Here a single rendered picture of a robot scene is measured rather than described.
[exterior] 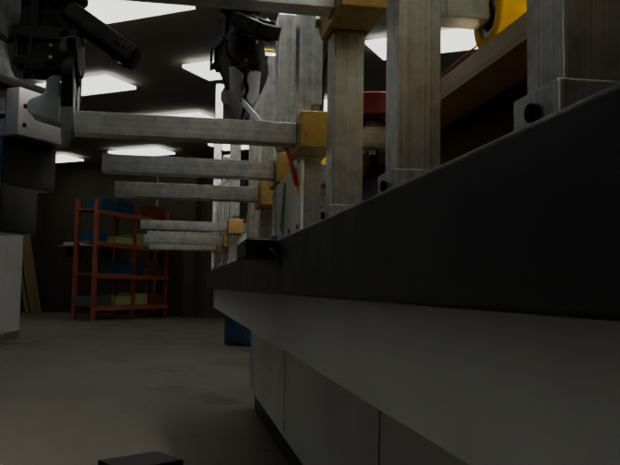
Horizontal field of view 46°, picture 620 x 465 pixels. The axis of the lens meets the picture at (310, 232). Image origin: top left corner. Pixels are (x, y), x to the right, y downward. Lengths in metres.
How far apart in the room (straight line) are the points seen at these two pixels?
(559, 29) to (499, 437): 0.22
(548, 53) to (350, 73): 0.50
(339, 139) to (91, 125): 0.36
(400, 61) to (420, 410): 0.27
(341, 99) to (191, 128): 0.27
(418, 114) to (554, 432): 0.29
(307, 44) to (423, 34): 0.52
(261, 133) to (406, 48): 0.47
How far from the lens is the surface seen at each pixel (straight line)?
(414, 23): 0.61
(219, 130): 1.03
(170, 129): 1.03
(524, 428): 0.42
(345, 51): 0.85
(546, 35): 0.37
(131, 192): 1.52
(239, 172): 1.27
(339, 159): 0.82
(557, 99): 0.34
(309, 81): 1.10
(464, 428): 0.49
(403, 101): 0.59
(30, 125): 1.50
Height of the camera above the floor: 0.63
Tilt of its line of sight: 4 degrees up
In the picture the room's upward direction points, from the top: 1 degrees clockwise
